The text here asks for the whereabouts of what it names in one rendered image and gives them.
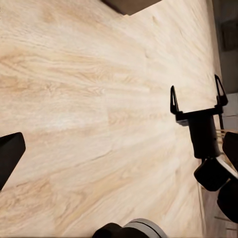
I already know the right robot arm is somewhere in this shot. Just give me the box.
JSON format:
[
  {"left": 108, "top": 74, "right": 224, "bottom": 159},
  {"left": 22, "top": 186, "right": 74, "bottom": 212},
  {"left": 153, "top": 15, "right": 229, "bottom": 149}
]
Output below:
[{"left": 170, "top": 75, "right": 238, "bottom": 223}]

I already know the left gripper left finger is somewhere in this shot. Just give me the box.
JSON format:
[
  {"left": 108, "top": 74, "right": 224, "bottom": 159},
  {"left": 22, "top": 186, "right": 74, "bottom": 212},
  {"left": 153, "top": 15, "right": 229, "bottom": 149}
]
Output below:
[{"left": 0, "top": 132, "right": 26, "bottom": 191}]

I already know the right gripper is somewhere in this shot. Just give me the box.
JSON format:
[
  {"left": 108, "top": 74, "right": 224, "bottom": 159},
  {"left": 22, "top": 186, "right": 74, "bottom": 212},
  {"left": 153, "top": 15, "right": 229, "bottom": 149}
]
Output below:
[{"left": 170, "top": 75, "right": 229, "bottom": 143}]

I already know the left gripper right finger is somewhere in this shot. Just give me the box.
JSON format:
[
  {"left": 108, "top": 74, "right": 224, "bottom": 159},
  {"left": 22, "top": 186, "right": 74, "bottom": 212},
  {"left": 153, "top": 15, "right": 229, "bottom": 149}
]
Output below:
[{"left": 222, "top": 130, "right": 238, "bottom": 173}]

